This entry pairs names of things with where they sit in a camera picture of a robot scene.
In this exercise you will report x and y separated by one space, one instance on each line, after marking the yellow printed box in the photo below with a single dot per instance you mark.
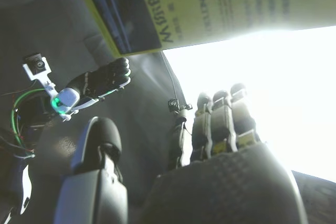
204 6

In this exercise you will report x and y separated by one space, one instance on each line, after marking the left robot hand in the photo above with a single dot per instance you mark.
231 187

